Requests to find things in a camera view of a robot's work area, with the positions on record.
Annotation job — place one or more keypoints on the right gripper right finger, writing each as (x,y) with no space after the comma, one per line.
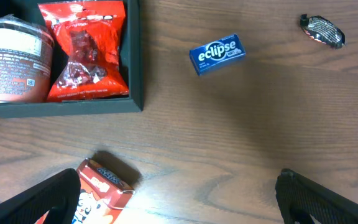
(302,200)

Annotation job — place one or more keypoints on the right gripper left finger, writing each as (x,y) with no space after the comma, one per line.
(56,197)

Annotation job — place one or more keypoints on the red candy bag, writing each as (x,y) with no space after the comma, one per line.
(89,32)

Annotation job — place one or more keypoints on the Hello Panda biscuit box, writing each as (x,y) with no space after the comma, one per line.
(103,195)

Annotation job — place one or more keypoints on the blue Eclipse mints box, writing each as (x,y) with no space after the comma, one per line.
(216,54)

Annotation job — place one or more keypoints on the dark green open box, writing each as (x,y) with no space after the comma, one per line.
(130,67)

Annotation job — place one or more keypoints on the small black wrapped candy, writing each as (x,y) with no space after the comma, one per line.
(323,31)

